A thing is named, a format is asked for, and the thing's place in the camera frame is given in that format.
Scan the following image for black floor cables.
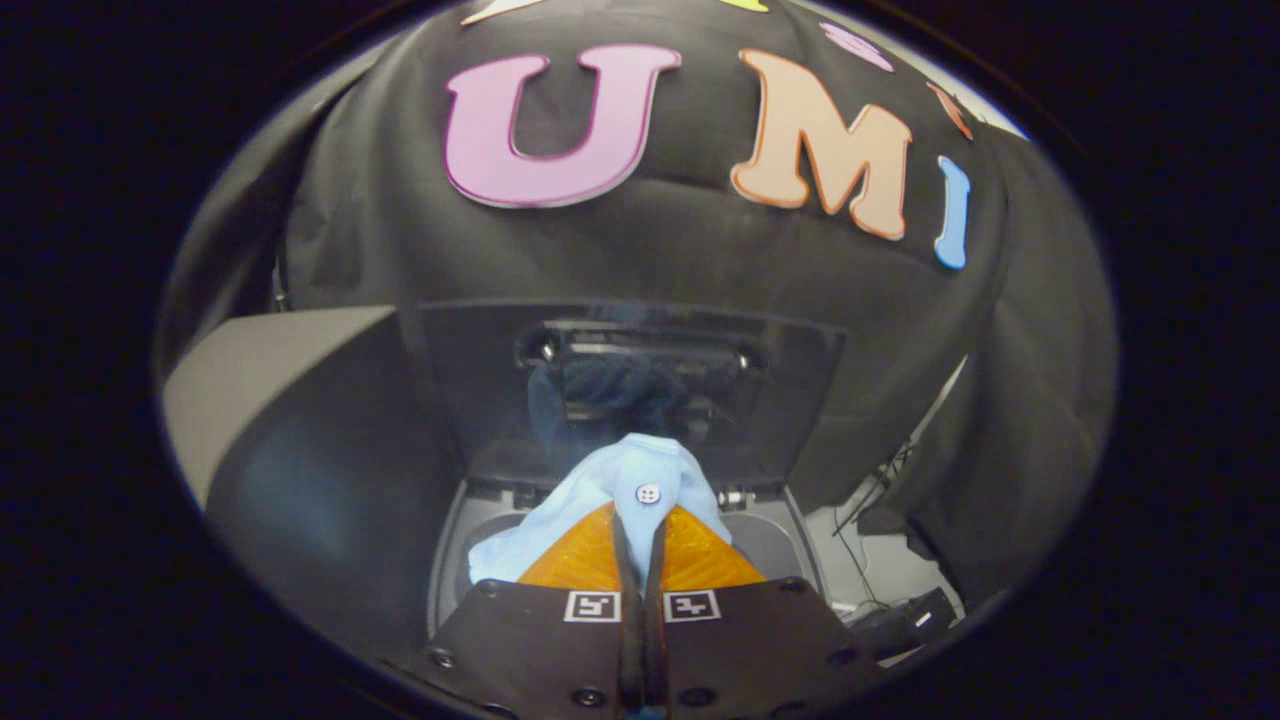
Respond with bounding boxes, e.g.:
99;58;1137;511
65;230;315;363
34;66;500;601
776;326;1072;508
828;440;919;613

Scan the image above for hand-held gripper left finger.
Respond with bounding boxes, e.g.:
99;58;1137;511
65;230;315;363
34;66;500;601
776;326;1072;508
428;500;647;717

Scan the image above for light blue buttoned garment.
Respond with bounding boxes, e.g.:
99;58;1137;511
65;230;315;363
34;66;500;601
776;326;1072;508
467;433;734;587

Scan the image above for grey and beige cabinet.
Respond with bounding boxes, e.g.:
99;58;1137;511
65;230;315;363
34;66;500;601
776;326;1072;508
160;304;473;663

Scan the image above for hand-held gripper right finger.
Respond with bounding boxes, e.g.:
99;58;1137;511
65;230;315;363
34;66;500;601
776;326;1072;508
645;502;885;717

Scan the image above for black box on floor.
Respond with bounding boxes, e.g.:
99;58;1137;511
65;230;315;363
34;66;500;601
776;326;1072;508
848;587;960;663

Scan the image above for black backdrop cloth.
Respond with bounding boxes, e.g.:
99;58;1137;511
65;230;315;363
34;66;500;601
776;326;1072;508
158;0;1119;603

